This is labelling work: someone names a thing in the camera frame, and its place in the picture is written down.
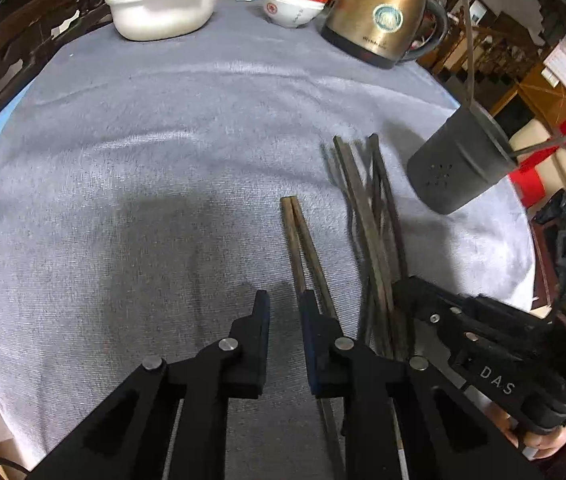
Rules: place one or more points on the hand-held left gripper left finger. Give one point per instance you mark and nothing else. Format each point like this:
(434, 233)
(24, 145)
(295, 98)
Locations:
(263, 322)

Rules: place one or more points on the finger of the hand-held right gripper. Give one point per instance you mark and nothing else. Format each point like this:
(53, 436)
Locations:
(425, 302)

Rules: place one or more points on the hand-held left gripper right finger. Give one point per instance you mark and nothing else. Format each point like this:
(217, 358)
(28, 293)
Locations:
(308, 322)

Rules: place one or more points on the bundle of dark chopsticks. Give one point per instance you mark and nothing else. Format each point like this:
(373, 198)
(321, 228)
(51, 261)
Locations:
(370, 240)

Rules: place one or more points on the dark grey chopstick holder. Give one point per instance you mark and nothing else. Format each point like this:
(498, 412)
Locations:
(453, 170)

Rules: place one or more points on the person's right hand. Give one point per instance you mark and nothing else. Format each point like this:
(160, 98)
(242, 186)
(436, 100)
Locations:
(543, 444)

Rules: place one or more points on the red cloth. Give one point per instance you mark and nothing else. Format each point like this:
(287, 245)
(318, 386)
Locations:
(525, 182)

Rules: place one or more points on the white chair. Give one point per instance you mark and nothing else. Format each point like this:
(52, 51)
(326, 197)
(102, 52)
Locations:
(553, 170)

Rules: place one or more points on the grey table cloth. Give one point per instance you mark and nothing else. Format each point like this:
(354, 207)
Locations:
(163, 160)

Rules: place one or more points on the gold electric kettle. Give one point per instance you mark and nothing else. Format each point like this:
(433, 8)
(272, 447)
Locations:
(378, 10)

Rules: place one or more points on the white bowl with red emblem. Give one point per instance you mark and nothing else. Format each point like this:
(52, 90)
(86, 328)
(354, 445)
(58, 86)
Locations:
(290, 12)

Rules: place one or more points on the white plastic basin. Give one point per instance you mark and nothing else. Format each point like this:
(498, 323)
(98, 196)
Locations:
(163, 12)

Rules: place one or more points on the dark carved wooden chair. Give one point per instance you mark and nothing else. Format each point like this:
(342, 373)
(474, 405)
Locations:
(13, 35)

